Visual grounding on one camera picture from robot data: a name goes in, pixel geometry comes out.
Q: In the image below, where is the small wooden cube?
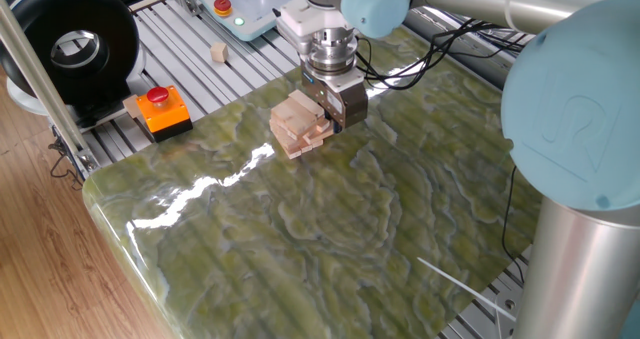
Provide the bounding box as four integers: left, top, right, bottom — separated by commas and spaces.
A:
209, 41, 230, 64

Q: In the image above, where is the green marble pattern mat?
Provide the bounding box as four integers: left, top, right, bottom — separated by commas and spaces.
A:
81, 17, 544, 339

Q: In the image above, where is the orange emergency stop box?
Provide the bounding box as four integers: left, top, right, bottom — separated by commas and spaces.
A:
135, 85, 195, 144

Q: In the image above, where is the white vented wrist housing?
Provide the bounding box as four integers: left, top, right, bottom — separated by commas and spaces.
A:
275, 0, 354, 56

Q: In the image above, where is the white zip tie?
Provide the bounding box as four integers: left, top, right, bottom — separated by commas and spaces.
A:
416, 256, 518, 324

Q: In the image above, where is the white teach pendant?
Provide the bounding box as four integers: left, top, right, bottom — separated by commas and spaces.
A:
188, 0, 307, 43

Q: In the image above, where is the aluminium table rail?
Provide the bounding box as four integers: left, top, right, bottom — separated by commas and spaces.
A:
402, 6, 524, 91

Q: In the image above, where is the silver Schunk gripper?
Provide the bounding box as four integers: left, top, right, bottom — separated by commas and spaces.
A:
299, 66, 370, 135

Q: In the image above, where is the black ring shaped device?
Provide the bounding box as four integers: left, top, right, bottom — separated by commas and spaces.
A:
0, 0, 149, 130

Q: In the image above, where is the thin black cable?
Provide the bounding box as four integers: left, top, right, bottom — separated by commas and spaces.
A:
47, 137, 85, 191
500, 164, 526, 286

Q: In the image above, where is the silver force torque sensor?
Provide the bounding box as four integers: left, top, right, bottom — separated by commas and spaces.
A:
304, 26, 359, 76

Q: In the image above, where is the white adapter plate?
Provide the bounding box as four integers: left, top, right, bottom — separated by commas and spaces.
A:
300, 63, 366, 94

